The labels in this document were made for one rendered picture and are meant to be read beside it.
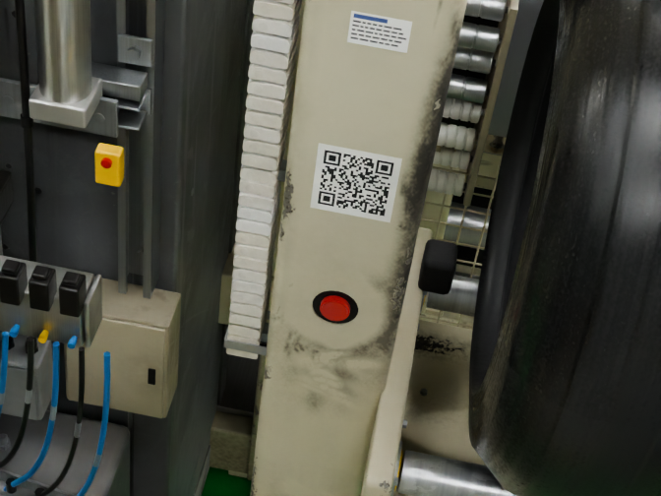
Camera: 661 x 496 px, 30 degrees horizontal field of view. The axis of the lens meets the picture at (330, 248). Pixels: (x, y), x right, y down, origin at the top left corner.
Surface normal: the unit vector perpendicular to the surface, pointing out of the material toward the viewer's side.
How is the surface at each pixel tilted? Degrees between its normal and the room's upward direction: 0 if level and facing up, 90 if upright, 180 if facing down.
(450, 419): 0
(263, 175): 90
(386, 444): 0
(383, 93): 90
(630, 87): 36
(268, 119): 90
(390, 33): 90
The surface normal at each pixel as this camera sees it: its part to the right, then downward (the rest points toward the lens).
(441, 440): 0.11, -0.73
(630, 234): -0.32, 0.07
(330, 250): -0.16, 0.65
